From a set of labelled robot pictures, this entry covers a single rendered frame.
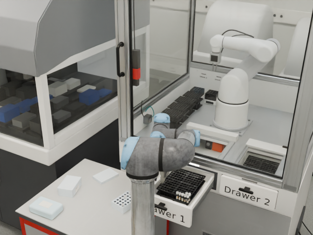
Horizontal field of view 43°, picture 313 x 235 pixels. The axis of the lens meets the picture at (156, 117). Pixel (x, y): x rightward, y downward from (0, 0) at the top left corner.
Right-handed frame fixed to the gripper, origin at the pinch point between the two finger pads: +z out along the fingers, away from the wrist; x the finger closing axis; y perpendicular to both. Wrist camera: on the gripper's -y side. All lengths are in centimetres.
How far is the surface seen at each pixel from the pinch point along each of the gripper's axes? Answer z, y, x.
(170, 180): 4.6, 9.4, -1.4
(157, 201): 3.7, -9.3, -6.4
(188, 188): 7.5, 12.6, -10.6
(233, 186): 6.0, 25.9, -29.3
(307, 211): 95, 147, -46
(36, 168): 26, -6, 90
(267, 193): 4, 28, -46
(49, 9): -74, 4, 73
